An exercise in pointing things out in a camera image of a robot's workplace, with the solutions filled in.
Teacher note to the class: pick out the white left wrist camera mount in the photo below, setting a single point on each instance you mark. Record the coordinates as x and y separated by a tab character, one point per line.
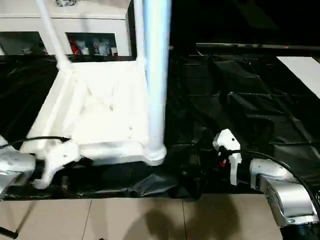
57	155

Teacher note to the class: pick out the plain white cup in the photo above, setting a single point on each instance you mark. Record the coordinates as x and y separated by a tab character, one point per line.
85	50

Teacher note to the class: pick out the black box with gold label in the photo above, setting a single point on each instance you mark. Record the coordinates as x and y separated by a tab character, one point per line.
182	25

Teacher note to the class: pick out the white flat board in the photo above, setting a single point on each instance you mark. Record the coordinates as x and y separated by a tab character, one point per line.
302	72

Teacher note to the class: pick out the dark crumpled bundle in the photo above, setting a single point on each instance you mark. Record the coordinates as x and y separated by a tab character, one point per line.
65	2

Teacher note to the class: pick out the white plastic table top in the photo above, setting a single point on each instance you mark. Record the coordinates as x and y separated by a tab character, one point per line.
100	105

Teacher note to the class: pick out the thin dark metal rod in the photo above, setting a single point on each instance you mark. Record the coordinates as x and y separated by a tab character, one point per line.
10	232

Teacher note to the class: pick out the patterned white cup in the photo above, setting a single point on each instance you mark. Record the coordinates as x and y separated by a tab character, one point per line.
102	47

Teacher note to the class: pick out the small white cup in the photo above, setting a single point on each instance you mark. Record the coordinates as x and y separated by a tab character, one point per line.
113	50

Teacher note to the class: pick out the dark long bar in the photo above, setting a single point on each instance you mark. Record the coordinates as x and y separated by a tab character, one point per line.
250	46

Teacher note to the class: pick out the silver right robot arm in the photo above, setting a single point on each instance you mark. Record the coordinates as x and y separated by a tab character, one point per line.
282	190

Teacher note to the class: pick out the black mat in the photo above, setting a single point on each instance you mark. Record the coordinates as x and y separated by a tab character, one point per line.
250	112

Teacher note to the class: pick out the white cabinet with glass doors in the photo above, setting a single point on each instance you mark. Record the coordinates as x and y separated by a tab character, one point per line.
87	22

